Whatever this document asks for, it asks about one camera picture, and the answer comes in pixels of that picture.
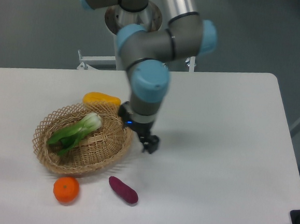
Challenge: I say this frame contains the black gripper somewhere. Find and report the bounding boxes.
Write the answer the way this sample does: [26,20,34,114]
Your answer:
[118,101,160,154]

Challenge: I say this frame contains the orange tangerine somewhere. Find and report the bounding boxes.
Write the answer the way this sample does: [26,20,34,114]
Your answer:
[53,176,80,204]

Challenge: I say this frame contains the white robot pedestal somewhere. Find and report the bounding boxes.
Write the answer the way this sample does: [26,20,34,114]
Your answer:
[105,1,163,70]

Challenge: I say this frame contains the purple sweet potato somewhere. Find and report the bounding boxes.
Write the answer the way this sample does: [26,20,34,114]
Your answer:
[108,176,139,205]

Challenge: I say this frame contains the white metal base frame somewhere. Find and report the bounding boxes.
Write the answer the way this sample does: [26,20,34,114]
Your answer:
[76,49,197,72]

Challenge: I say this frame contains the woven wicker basket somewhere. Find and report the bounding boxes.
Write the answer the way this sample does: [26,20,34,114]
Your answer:
[32,101,133,175]

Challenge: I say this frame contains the green bok choy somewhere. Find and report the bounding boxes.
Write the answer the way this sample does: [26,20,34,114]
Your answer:
[47,112,102,156]

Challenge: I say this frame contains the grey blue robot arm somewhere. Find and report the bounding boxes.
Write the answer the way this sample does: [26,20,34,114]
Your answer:
[80,0,218,153]

